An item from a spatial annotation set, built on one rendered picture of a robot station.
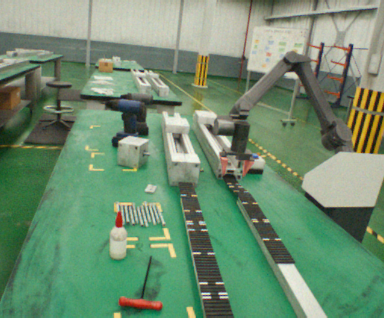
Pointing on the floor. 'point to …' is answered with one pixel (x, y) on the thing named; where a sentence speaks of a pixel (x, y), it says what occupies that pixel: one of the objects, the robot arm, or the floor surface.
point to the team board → (267, 44)
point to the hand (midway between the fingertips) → (233, 173)
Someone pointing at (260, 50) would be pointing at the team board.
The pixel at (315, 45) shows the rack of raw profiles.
